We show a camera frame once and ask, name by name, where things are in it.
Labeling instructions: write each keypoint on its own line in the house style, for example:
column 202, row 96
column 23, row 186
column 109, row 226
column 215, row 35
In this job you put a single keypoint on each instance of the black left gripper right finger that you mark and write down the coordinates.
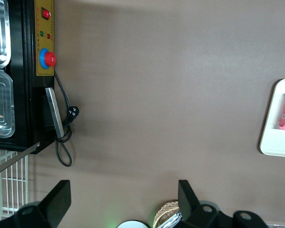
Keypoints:
column 188, row 204

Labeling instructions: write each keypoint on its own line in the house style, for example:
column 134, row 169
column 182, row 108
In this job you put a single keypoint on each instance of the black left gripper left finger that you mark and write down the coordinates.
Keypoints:
column 54, row 204

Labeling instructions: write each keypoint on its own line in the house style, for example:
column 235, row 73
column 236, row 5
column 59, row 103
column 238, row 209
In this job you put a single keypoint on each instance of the cream plastic serving tray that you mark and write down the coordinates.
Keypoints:
column 275, row 142

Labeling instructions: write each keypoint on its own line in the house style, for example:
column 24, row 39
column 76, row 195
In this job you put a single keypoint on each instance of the woven wicker basket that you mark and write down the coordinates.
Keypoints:
column 164, row 211

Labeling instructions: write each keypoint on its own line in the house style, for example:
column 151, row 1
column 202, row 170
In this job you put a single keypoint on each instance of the grey metal strip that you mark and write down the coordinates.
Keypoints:
column 14, row 159

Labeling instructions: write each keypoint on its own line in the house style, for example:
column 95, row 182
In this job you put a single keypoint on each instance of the steel food pan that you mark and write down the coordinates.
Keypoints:
column 4, row 128
column 0, row 55

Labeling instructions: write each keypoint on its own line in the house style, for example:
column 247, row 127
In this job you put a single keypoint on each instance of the black power plug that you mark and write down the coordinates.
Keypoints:
column 73, row 111

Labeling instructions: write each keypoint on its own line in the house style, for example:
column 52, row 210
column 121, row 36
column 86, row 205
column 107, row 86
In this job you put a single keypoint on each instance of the black food warmer appliance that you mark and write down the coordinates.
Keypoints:
column 20, row 71

